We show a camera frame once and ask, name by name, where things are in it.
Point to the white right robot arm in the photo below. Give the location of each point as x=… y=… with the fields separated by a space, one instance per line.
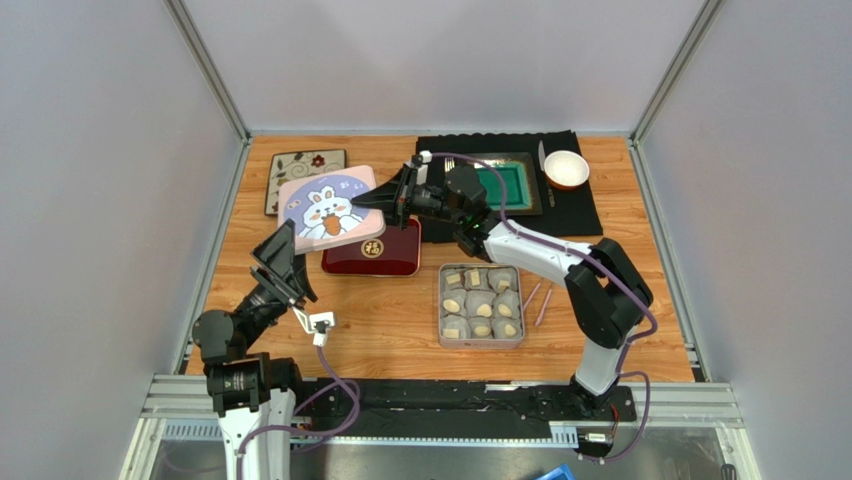
x=609 y=297

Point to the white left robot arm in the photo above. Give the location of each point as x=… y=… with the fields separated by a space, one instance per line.
x=253 y=395

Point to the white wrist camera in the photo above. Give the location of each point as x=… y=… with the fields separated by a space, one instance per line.
x=420 y=162
x=318 y=325

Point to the pink metal tin box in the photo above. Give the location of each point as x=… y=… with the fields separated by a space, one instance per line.
x=470 y=299

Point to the pink handled metal tongs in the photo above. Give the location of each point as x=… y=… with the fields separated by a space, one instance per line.
x=536 y=305

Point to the black cloth placemat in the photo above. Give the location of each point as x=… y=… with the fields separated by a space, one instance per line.
x=565 y=212

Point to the silver tin lid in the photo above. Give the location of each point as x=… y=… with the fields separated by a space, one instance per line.
x=323 y=213

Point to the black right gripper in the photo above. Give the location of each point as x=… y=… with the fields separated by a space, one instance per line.
x=405 y=196

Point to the white orange bowl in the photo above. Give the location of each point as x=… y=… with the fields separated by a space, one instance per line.
x=566 y=170

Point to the blue plastic object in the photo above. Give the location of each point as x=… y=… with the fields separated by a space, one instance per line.
x=561 y=472

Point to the red lacquer tray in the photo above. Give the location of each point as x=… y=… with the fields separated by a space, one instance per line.
x=394 y=253

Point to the floral square plate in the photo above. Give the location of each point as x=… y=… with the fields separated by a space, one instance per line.
x=289 y=166

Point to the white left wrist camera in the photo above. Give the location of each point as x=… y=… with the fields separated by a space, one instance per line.
x=318 y=325

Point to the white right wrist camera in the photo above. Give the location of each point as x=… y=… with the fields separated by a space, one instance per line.
x=420 y=162

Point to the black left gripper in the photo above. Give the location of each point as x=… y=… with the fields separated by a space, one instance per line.
x=277 y=254

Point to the green square plate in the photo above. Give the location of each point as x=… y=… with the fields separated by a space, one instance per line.
x=518 y=173

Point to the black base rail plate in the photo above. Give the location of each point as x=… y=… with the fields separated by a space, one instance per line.
x=443 y=409

